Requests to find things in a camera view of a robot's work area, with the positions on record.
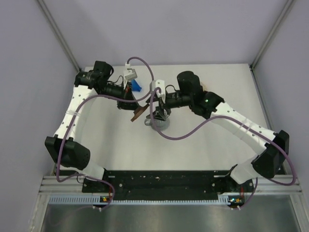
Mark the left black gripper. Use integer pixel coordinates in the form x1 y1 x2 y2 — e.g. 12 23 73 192
98 80 140 111

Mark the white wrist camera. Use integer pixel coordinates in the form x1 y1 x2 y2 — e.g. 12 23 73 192
123 63 138 89
150 80 166 103

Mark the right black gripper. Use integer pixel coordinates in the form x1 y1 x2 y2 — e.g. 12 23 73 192
146 92 192 122

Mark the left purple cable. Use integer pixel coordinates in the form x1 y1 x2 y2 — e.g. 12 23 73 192
56 57 156 211

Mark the blue glass dripper cone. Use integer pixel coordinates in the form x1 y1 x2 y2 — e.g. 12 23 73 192
131 80 142 92

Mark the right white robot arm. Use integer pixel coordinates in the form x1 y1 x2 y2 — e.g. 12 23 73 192
149 71 290 191

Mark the grey slotted cable duct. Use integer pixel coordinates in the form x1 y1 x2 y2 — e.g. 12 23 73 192
48 195 243 206

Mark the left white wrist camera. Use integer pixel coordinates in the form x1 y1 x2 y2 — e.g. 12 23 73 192
123 63 138 89

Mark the orange coffee filter box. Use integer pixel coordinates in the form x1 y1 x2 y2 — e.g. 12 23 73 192
201 83 209 92

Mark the brown wooden dripper ring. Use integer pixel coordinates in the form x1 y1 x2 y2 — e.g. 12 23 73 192
130 104 149 122

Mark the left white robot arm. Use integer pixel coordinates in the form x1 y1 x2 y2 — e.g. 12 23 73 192
44 61 142 192

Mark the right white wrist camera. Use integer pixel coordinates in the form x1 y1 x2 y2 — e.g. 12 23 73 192
150 80 166 103

